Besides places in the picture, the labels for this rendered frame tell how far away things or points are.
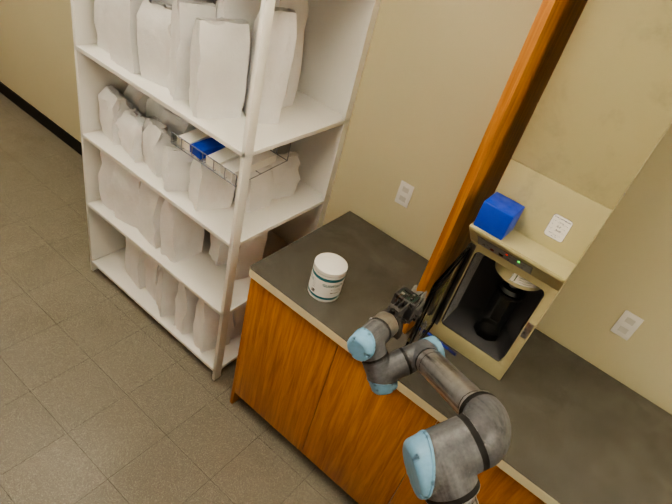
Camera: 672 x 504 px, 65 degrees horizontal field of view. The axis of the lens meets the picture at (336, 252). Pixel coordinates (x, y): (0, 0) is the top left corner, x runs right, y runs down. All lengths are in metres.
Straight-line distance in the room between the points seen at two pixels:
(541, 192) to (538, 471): 0.88
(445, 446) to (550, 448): 0.94
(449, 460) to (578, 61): 1.06
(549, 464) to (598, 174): 0.93
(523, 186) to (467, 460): 0.90
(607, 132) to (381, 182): 1.17
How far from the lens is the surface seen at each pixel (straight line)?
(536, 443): 1.98
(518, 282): 1.87
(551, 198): 1.70
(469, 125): 2.21
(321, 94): 2.57
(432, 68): 2.25
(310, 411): 2.39
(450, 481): 1.11
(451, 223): 1.74
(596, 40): 1.59
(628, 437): 2.23
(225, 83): 2.18
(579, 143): 1.63
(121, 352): 3.05
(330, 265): 2.00
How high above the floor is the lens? 2.34
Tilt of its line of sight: 37 degrees down
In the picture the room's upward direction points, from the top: 16 degrees clockwise
